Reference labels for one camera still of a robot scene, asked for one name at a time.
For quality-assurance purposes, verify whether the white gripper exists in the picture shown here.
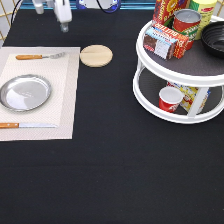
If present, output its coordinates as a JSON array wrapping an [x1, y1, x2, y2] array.
[[32, 0, 72, 33]]

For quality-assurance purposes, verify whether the black bowl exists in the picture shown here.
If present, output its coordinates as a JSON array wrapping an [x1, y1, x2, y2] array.
[[201, 21, 224, 59]]

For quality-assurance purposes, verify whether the yellow white food box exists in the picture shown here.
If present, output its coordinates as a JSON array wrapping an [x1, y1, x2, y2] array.
[[167, 82, 210, 114]]

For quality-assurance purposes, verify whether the yellow green canister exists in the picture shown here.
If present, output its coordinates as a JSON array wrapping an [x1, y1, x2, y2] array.
[[189, 0, 217, 40]]

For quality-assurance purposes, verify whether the red chocolate pudding box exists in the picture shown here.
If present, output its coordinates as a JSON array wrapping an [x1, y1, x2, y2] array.
[[143, 23, 188, 60]]

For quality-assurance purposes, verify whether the white two-tier turntable rack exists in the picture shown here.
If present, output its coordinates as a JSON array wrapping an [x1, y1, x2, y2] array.
[[133, 22, 224, 124]]

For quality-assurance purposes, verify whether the wooden handled knife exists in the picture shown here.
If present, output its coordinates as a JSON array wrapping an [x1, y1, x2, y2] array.
[[0, 123, 57, 128]]

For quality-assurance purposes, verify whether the wooden handled fork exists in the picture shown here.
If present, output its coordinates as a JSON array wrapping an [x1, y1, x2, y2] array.
[[15, 52, 65, 60]]

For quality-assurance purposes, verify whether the beige woven placemat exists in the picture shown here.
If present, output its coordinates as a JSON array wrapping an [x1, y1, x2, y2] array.
[[0, 47, 80, 141]]

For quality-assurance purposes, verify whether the red orange food box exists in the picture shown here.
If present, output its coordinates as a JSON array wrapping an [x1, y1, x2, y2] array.
[[153, 0, 188, 26]]

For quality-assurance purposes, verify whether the red cup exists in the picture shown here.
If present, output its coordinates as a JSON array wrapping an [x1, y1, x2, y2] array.
[[159, 86, 184, 113]]

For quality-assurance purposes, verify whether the red soup can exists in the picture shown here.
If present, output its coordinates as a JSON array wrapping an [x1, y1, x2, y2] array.
[[172, 9, 201, 50]]

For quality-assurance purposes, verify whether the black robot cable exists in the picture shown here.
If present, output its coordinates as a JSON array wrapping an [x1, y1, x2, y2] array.
[[95, 0, 122, 15]]

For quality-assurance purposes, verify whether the round wooden coaster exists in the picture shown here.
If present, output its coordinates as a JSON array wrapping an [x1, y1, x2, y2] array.
[[80, 45, 113, 67]]

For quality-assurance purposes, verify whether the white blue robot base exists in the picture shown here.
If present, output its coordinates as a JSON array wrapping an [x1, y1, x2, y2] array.
[[76, 0, 121, 10]]

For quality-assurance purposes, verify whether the round silver metal plate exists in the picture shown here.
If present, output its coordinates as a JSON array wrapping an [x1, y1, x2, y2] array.
[[0, 74, 52, 112]]

